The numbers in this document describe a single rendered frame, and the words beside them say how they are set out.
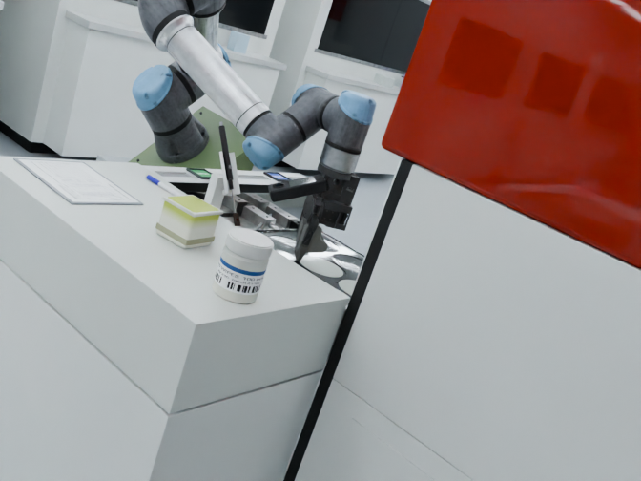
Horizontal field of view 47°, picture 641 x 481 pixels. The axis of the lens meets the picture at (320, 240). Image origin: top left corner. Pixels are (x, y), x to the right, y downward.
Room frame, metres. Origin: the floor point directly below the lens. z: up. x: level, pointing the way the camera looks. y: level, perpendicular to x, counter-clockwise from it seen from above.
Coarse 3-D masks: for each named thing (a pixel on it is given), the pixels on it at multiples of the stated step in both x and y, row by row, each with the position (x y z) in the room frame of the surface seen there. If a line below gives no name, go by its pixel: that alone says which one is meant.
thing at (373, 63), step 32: (288, 0) 6.26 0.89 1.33; (320, 0) 6.07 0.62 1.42; (352, 0) 6.35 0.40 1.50; (384, 0) 6.70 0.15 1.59; (416, 0) 7.08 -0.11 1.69; (288, 32) 6.20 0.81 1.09; (320, 32) 6.14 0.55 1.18; (352, 32) 6.47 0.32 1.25; (384, 32) 6.83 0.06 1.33; (416, 32) 7.23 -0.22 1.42; (288, 64) 6.14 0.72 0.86; (320, 64) 6.25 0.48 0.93; (352, 64) 6.58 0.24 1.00; (384, 64) 6.97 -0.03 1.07; (288, 96) 6.08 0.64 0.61; (384, 96) 6.72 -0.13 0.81; (384, 128) 6.87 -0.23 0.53; (288, 160) 6.07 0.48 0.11; (384, 160) 7.02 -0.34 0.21
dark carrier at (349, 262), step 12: (276, 240) 1.53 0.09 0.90; (288, 240) 1.56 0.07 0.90; (324, 240) 1.65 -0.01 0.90; (288, 252) 1.49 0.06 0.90; (324, 252) 1.57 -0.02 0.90; (336, 252) 1.59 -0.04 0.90; (348, 252) 1.63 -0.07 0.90; (300, 264) 1.43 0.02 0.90; (336, 264) 1.51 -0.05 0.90; (348, 264) 1.54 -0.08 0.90; (360, 264) 1.57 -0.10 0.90; (324, 276) 1.42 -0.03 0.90; (348, 276) 1.46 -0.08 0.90; (336, 288) 1.37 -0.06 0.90
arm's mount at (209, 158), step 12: (204, 108) 2.12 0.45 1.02; (204, 120) 2.07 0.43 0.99; (216, 120) 2.06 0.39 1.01; (228, 120) 2.05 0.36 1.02; (216, 132) 2.01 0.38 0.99; (228, 132) 2.00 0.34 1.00; (216, 144) 1.97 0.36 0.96; (228, 144) 1.96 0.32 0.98; (240, 144) 1.94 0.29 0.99; (144, 156) 1.99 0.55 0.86; (156, 156) 1.98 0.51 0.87; (204, 156) 1.93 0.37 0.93; (216, 156) 1.92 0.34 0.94; (240, 156) 1.91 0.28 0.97; (204, 168) 1.89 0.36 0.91; (216, 168) 1.88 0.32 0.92; (240, 168) 1.92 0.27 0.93; (252, 168) 1.95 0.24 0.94
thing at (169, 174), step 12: (156, 168) 1.56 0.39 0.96; (168, 168) 1.59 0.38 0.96; (180, 168) 1.62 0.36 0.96; (168, 180) 1.50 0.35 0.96; (180, 180) 1.53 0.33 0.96; (192, 180) 1.56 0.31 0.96; (204, 180) 1.59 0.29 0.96; (240, 180) 1.69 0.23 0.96; (252, 180) 1.73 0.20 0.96; (264, 180) 1.77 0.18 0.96
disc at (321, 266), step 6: (306, 258) 1.48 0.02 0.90; (312, 258) 1.50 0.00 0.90; (318, 258) 1.51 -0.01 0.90; (306, 264) 1.44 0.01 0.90; (312, 264) 1.46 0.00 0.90; (318, 264) 1.47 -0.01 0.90; (324, 264) 1.48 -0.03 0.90; (330, 264) 1.50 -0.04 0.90; (312, 270) 1.42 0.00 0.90; (318, 270) 1.43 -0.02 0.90; (324, 270) 1.45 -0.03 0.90; (330, 270) 1.46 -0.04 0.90; (336, 270) 1.47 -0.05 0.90; (330, 276) 1.43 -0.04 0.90; (336, 276) 1.44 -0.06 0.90
